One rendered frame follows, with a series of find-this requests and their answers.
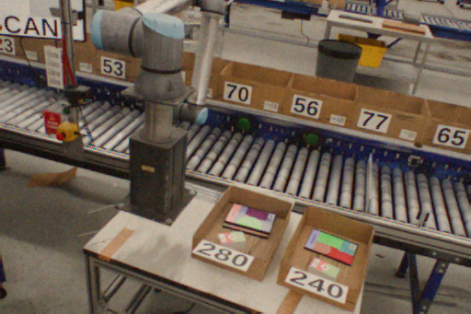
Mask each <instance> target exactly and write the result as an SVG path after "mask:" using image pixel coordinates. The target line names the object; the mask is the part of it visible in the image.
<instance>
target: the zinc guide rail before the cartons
mask: <svg viewBox="0 0 471 314"><path fill-rule="evenodd" d="M0 60H4V61H7V62H14V63H17V64H23V65H29V63H28V62H27V61H25V60H22V59H18V58H12V57H8V56H4V55H2V54H0ZM30 65H31V66H34V67H38V68H41V69H46V64H39V63H35V62H30ZM75 72H76V76H81V77H85V78H89V79H93V80H99V81H103V82H106V83H110V84H116V85H120V86H124V87H131V86H133V85H134V84H133V83H129V82H125V81H122V80H115V79H112V78H108V77H104V76H94V75H91V74H88V73H80V72H77V71H75ZM205 103H206V104H210V105H213V106H217V107H224V108H227V109H230V110H241V111H244V112H248V113H251V114H255V115H261V116H265V117H269V118H272V119H279V120H283V121H287V122H296V123H300V124H303V125H306V126H310V127H316V128H320V129H324V130H328V131H335V132H338V133H342V134H351V135H354V136H359V137H362V138H365V139H373V140H375V141H379V142H383V143H389V144H393V145H400V146H406V147H410V148H413V149H417V150H423V151H427V152H431V153H433V154H441V155H445V156H448V157H458V158H461V159H464V160H468V161H471V156H470V155H467V154H460V153H456V152H453V151H450V150H442V149H440V148H436V147H432V146H425V145H423V146H422V148H418V147H415V146H414V144H415V143H408V142H405V141H401V140H397V139H391V138H387V137H384V136H381V135H377V134H367V133H363V132H360V131H352V130H350V129H346V128H342V127H335V126H331V125H328V124H324V123H321V122H311V121H308V120H305V119H296V118H294V117H290V116H286V115H280V114H276V113H272V112H268V111H264V110H255V109H251V108H249V107H241V106H237V105H234V104H230V103H223V102H220V101H216V100H213V99H206V100H205Z"/></svg>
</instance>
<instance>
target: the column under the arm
mask: <svg viewBox="0 0 471 314"><path fill-rule="evenodd" d="M187 144H188V131H185V130H182V129H179V128H177V127H172V130H171V138H170V139H168V140H166V141H164V142H155V141H151V140H149V139H146V138H145V137H144V127H142V128H141V129H140V130H139V131H137V132H135V134H132V136H130V137H129V171H130V193H128V194H127V195H126V196H125V197H123V199H122V200H121V201H120V202H119V203H118V204H116V205H115V209H120V210H122V211H124V212H126V213H131V214H133V215H137V216H140V217H144V218H147V219H149V220H151V221H156V222H158V223H160V224H163V225H165V226H170V227H171V226H172V225H173V224H174V221H176V220H177V219H178V217H179V216H180V214H182V212H183V210H185V209H186V207H187V206H188V205H189V204H190V202H191V201H192V200H193V198H194V197H195V196H196V194H198V192H195V191H194V190H188V189H186V188H185V180H186V157H187Z"/></svg>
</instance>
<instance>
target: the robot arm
mask: <svg viewBox="0 0 471 314"><path fill-rule="evenodd" d="M190 6H195V7H199V8H200V13H201V29H200V34H199V38H198V48H197V51H196V57H195V62H194V71H193V76H192V79H191V84H190V87H195V88H196V91H195V92H194V93H193V94H192V95H190V98H189V100H188V103H180V104H179V105H178V106H177V107H173V118H172V127H178V120H179V121H183V122H191V123H194V124H198V125H202V124H203V123H205V120H206V118H207V115H208V109H207V108H205V100H206V96H207V91H208V87H209V83H210V74H211V70H212V65H213V53H214V48H215V44H216V40H217V31H218V27H219V22H220V19H221V18H222V17H223V16H224V2H223V0H148V1H147V2H143V3H142V4H140V5H139V6H137V7H133V6H125V7H123V8H121V9H120V10H117V11H110V10H99V11H98V12H97V13H96V14H95V15H94V17H93V19H92V22H91V28H90V36H91V40H92V41H93V43H94V46H95V47H96V48H97V49H99V50H101V51H103V52H112V53H116V54H119V55H123V56H130V57H133V58H136V59H140V60H141V64H140V71H139V74H138V76H137V77H136V79H135V84H134V90H135V92H137V93H138V94H139V95H143V96H146V97H148V98H152V99H176V98H179V97H181V96H182V95H185V93H186V85H185V83H184V79H183V77H182V52H183V41H184V36H185V34H184V25H183V22H182V21H181V20H180V19H179V18H178V17H175V15H177V14H178V13H180V12H182V10H184V9H187V8H189V7H190Z"/></svg>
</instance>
